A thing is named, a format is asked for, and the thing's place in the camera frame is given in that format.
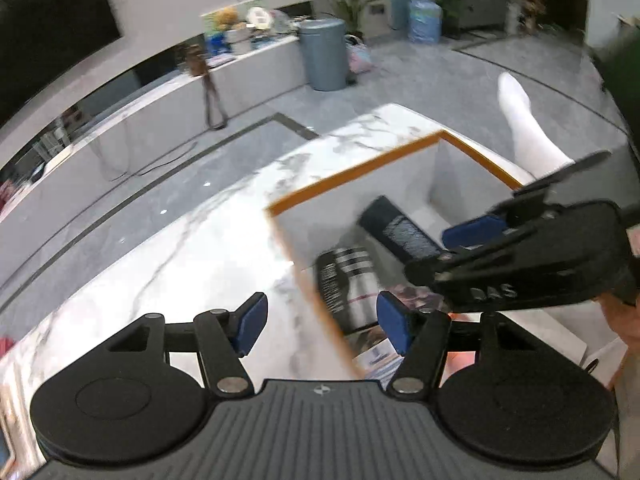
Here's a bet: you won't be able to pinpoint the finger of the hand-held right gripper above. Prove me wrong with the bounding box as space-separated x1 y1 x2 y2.
441 212 556 261
510 150 613 202

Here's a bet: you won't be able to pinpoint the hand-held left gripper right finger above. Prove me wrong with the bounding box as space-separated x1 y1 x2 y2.
376 291 523 402

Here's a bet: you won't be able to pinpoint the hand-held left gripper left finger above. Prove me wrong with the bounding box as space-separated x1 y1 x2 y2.
105 292 269 397

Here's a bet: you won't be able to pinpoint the plaid striped box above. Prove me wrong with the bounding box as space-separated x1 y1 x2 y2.
315 246 388 335

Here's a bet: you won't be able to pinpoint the black spray can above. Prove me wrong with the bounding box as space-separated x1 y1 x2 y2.
357 195 443 262

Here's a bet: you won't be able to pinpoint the orange cardboard box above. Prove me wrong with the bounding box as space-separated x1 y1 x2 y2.
264 129 621 382

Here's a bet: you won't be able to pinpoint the person's right hand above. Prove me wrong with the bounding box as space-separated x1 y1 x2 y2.
595 290 640 356

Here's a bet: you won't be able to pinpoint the person's white socked leg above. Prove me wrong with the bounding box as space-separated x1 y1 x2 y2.
497 71 577 181

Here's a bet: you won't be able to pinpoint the dark green clothing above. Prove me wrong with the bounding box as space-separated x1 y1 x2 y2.
595 30 640 161

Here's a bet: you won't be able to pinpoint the pale shopping bag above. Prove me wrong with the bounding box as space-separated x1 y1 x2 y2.
345 35 372 85

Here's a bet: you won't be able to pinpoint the blue water jug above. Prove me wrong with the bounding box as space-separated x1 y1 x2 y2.
407 0 444 45

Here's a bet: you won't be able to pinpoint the grey trash bin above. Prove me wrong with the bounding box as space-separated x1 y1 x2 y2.
298 16 348 92

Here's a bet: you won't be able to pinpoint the grey television cabinet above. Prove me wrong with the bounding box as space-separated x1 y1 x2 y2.
0 30 312 221

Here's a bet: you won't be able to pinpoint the white round container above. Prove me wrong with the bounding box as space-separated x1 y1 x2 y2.
225 27 253 56

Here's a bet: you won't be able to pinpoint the decorative plate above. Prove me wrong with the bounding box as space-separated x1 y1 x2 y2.
270 10 297 35

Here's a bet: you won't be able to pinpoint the desk calendar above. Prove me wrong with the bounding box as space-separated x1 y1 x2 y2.
201 10 236 59

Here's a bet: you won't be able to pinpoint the black television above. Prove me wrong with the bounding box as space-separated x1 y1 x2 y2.
0 0 123 128

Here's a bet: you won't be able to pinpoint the black cable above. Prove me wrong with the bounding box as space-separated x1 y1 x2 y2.
97 135 199 184

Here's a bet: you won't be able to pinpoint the brown camera case with strap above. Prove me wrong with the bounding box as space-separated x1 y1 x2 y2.
182 42 229 130

